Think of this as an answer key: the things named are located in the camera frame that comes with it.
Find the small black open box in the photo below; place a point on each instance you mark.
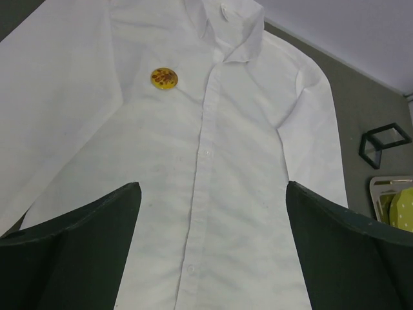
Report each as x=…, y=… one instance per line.
x=375, y=141

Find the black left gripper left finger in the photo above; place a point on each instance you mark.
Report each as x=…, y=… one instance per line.
x=73, y=261

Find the yellow round brooch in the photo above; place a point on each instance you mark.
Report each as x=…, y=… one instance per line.
x=164, y=78

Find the green polka dot plate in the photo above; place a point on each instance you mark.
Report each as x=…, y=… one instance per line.
x=401, y=210

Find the white button-up shirt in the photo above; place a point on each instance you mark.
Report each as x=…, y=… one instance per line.
x=213, y=155

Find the silver metal tray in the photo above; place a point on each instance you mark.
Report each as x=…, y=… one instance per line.
x=382, y=190

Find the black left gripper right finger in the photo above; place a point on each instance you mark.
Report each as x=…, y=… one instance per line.
x=348, y=261

